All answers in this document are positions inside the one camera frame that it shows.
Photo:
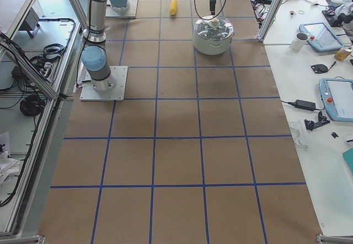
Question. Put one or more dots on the blue teach pendant near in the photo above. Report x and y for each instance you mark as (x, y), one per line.
(337, 98)

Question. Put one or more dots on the blue teach pendant far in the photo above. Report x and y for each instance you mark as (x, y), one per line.
(321, 37)

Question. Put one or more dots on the black power adapter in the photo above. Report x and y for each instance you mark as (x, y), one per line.
(305, 105)

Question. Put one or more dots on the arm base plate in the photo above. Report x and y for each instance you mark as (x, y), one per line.
(131, 13)
(110, 89)

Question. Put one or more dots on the white crumpled cloth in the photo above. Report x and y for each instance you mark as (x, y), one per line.
(9, 166)

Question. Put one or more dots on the yellow corn cob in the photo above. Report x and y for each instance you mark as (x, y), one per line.
(173, 8)

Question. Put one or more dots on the glass pot lid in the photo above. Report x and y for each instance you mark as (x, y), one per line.
(213, 29)

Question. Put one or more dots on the blue teach pendant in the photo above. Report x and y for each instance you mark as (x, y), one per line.
(337, 98)
(321, 37)

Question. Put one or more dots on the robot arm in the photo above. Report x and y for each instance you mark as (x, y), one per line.
(120, 6)
(94, 57)

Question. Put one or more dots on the aluminium frame post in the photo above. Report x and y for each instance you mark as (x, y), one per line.
(268, 21)

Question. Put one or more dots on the pale green cooking pot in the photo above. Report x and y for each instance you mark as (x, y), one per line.
(211, 48)

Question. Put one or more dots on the white mug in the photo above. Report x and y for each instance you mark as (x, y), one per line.
(299, 41)

